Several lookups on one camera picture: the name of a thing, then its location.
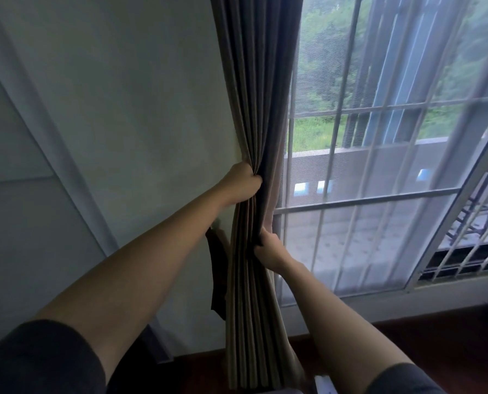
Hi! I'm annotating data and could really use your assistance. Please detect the white metal window security bars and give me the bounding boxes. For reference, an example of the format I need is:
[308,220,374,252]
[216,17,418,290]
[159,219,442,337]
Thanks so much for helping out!
[287,0,488,283]

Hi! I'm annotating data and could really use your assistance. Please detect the grey concrete balcony wall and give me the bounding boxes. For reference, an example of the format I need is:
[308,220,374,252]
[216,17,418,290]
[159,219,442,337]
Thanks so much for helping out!
[284,136,488,210]

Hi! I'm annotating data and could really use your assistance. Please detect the dark grey sleeve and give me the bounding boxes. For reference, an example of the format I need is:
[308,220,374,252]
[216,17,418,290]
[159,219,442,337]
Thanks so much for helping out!
[365,362,448,394]
[0,319,108,394]

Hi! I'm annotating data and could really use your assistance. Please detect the person's right forearm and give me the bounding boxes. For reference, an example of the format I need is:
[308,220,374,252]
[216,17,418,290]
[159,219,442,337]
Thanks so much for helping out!
[276,260,414,394]

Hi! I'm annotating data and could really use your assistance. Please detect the grey-brown pleated curtain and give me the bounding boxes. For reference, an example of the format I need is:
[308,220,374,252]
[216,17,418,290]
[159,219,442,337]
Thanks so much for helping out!
[210,0,307,391]

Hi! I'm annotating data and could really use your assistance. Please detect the dark curtain tieback strap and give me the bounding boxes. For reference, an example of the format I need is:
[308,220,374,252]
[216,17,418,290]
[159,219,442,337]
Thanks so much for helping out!
[205,225,229,321]

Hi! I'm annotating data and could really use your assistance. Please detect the white framed sliding screen window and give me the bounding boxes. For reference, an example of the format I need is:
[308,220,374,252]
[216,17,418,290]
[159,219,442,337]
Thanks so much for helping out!
[272,0,488,308]

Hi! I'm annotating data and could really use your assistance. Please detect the person's left forearm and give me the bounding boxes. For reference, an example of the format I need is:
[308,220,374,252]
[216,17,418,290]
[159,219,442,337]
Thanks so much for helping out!
[33,189,233,384]

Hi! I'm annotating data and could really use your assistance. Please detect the dark grey left sleeve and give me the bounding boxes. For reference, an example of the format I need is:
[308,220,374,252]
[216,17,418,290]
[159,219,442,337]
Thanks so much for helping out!
[0,319,108,394]

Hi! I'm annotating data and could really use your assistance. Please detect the person's left hand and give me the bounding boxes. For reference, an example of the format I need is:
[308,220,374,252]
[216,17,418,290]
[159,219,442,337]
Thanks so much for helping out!
[216,161,263,208]

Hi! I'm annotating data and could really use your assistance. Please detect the dark grey right sleeve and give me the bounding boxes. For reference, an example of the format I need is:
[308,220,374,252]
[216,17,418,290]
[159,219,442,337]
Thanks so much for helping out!
[365,362,448,394]

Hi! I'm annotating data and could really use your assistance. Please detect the person's right hand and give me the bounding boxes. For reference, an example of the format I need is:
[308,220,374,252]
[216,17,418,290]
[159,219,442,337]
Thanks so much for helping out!
[253,227,299,276]

